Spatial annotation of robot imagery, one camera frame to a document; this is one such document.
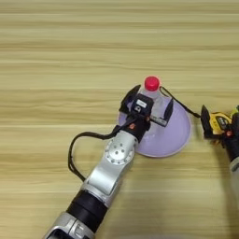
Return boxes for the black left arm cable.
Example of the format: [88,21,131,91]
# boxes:
[67,120,133,183]

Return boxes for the clear bottle with red cap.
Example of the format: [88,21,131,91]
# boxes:
[138,76,171,125]

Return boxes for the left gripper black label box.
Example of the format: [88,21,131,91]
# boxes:
[132,92,155,119]

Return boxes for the round purple plate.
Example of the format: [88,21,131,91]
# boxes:
[117,92,192,158]

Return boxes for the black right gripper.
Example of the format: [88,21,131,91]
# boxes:
[200,105,239,162]

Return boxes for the yellow black tape measure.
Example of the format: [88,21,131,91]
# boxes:
[159,86,233,142]

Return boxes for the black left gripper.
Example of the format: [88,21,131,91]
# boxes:
[119,84,175,144]

